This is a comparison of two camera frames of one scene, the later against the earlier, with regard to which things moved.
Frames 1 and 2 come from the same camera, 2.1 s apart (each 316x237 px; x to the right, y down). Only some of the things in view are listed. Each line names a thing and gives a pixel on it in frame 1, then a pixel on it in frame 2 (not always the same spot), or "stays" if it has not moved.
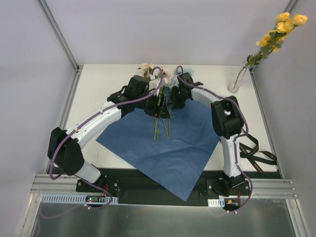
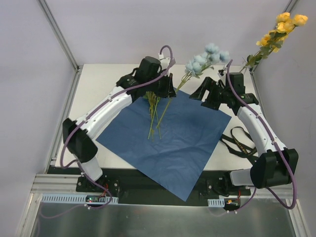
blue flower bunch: x=177 y=72 to x=212 y=56
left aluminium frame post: x=77 y=67 stays
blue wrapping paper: x=177 y=163 stays
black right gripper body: x=174 y=100 to x=212 y=93
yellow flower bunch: x=272 y=40 stays
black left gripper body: x=153 y=108 to x=162 y=87
